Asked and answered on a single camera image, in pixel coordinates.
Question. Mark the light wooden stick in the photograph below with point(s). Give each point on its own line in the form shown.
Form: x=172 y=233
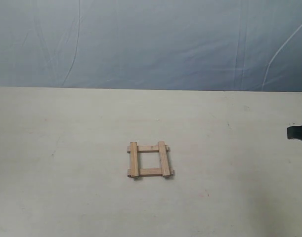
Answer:
x=148 y=149

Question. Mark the long wooden stick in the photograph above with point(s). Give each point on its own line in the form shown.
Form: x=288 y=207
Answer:
x=134 y=169

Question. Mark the pale wooden stick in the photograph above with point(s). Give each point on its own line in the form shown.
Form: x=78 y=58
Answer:
x=164 y=159

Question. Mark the blue-grey backdrop cloth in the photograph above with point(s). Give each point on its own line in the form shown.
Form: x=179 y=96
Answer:
x=241 y=45

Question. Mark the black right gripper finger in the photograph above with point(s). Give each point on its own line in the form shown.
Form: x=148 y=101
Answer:
x=294 y=133

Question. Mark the brown wooden stick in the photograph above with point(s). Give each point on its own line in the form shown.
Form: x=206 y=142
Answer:
x=149 y=172

